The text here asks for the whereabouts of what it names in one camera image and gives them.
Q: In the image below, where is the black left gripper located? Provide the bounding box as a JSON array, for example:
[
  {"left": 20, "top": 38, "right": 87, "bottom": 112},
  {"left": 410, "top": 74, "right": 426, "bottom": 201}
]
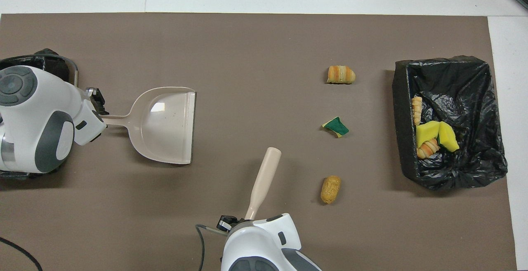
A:
[{"left": 85, "top": 88, "right": 109, "bottom": 117}]

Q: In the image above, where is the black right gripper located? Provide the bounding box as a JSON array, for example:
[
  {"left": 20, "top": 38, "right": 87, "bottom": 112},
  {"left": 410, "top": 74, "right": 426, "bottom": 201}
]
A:
[{"left": 217, "top": 214, "right": 248, "bottom": 233}]

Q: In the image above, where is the beige hand brush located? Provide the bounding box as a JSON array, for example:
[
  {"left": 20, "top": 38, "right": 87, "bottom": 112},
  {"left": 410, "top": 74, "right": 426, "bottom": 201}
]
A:
[{"left": 244, "top": 147, "right": 282, "bottom": 221}]

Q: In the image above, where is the beige plastic dustpan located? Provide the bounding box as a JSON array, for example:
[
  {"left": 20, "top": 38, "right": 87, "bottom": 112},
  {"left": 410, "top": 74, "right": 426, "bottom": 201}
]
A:
[{"left": 101, "top": 87, "right": 197, "bottom": 165}]

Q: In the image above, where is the yellow corn cob piece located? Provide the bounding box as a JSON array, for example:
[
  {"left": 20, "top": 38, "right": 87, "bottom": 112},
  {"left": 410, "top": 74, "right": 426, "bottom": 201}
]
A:
[{"left": 321, "top": 175, "right": 342, "bottom": 205}]

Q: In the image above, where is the green yellow sponge wedge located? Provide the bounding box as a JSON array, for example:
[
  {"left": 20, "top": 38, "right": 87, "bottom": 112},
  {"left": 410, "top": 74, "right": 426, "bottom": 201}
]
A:
[{"left": 322, "top": 116, "right": 349, "bottom": 138}]

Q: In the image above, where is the curled orange croissant piece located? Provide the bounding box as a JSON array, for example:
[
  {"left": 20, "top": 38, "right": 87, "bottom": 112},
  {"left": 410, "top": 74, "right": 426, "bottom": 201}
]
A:
[{"left": 417, "top": 138, "right": 440, "bottom": 159}]

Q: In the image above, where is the pale flaky bread chunk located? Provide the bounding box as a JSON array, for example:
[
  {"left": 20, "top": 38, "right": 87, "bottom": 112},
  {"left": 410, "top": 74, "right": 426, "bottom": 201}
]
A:
[{"left": 412, "top": 96, "right": 423, "bottom": 125}]

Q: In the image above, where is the green topped yellow sponge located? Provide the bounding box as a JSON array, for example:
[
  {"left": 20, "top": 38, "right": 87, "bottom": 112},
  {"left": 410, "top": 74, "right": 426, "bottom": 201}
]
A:
[{"left": 437, "top": 121, "right": 460, "bottom": 153}]

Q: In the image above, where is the black bag-lined bin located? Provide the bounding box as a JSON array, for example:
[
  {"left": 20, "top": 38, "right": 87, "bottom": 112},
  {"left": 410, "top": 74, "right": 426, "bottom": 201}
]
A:
[
  {"left": 392, "top": 55, "right": 508, "bottom": 191},
  {"left": 0, "top": 48, "right": 71, "bottom": 179}
]

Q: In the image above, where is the brown table mat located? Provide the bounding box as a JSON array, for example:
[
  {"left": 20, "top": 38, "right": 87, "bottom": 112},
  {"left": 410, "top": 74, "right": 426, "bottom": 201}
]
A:
[{"left": 0, "top": 13, "right": 517, "bottom": 271}]

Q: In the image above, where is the flat striped pastry piece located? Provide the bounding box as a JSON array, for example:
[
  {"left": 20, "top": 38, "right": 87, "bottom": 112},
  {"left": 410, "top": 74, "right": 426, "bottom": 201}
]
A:
[{"left": 327, "top": 65, "right": 356, "bottom": 85}]

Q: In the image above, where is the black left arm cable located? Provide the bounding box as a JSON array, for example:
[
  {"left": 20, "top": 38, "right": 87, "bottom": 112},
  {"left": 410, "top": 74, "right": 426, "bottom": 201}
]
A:
[{"left": 0, "top": 53, "right": 79, "bottom": 271}]

